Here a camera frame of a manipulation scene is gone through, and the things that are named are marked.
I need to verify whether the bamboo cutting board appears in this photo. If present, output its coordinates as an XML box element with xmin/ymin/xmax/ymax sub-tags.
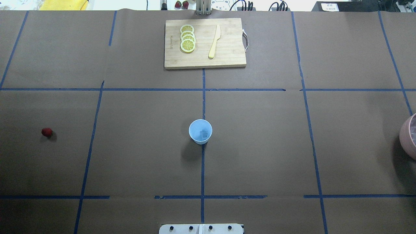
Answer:
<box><xmin>164</xmin><ymin>18</ymin><xmax>247</xmax><ymax>70</ymax></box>

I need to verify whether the lemon slice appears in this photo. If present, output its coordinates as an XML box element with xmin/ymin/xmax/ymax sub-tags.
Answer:
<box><xmin>181</xmin><ymin>34</ymin><xmax>196</xmax><ymax>43</ymax></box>
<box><xmin>180</xmin><ymin>39</ymin><xmax>196</xmax><ymax>53</ymax></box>
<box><xmin>180</xmin><ymin>25</ymin><xmax>194</xmax><ymax>33</ymax></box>
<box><xmin>181</xmin><ymin>31</ymin><xmax>195</xmax><ymax>38</ymax></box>

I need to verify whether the wooden knife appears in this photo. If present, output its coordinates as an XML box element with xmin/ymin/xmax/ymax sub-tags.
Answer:
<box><xmin>208</xmin><ymin>25</ymin><xmax>221</xmax><ymax>59</ymax></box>

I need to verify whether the spare strawberry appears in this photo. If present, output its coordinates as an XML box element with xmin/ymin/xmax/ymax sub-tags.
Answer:
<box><xmin>175</xmin><ymin>0</ymin><xmax>182</xmax><ymax>9</ymax></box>
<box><xmin>182</xmin><ymin>1</ymin><xmax>189</xmax><ymax>9</ymax></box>

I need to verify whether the red strawberry on table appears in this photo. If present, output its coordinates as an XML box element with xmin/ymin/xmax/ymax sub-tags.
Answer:
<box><xmin>41</xmin><ymin>128</ymin><xmax>53</xmax><ymax>137</ymax></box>

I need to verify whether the yellow cloth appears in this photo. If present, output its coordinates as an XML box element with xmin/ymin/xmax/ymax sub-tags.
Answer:
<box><xmin>40</xmin><ymin>0</ymin><xmax>89</xmax><ymax>11</ymax></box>

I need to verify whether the pink bowl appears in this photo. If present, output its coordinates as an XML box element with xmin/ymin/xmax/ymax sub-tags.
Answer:
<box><xmin>399</xmin><ymin>114</ymin><xmax>416</xmax><ymax>160</ymax></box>

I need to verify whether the aluminium frame post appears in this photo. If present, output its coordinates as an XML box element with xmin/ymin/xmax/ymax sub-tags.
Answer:
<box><xmin>196</xmin><ymin>0</ymin><xmax>212</xmax><ymax>15</ymax></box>

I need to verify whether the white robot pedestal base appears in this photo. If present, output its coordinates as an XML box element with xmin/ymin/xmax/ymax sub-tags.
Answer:
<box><xmin>159</xmin><ymin>223</ymin><xmax>245</xmax><ymax>234</ymax></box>

